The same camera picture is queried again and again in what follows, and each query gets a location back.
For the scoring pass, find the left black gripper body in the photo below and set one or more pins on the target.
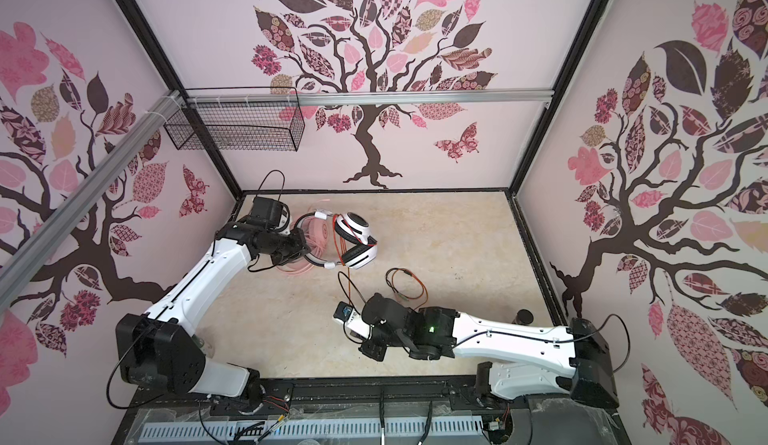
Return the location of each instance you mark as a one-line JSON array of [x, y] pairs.
[[284, 247]]

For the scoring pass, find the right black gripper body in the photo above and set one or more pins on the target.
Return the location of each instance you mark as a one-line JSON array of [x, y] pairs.
[[375, 348]]

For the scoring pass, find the pink headphones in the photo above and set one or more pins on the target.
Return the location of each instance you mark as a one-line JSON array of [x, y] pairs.
[[311, 234]]

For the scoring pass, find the white black headphones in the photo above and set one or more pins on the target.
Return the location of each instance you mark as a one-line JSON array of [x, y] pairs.
[[352, 229]]

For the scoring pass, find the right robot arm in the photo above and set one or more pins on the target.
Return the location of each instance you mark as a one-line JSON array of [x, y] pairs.
[[517, 360]]

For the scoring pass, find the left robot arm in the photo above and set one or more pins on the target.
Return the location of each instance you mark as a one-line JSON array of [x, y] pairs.
[[159, 349]]

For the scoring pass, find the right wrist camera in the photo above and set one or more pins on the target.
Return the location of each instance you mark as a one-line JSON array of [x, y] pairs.
[[351, 321]]

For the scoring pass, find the black wire basket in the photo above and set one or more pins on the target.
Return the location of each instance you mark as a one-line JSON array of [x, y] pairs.
[[261, 118]]

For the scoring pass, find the aluminium rail back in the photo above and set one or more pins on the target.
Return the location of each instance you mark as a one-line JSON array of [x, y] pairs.
[[372, 96]]

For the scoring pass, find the aluminium rail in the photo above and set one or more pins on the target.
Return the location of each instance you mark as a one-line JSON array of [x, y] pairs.
[[19, 271], [372, 96]]

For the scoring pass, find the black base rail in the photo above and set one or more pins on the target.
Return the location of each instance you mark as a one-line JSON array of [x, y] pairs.
[[537, 419]]

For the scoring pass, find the white cable duct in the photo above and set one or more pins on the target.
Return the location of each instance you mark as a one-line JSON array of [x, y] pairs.
[[397, 430]]

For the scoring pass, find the aluminium rail left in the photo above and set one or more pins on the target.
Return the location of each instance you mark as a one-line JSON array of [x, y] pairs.
[[19, 271]]

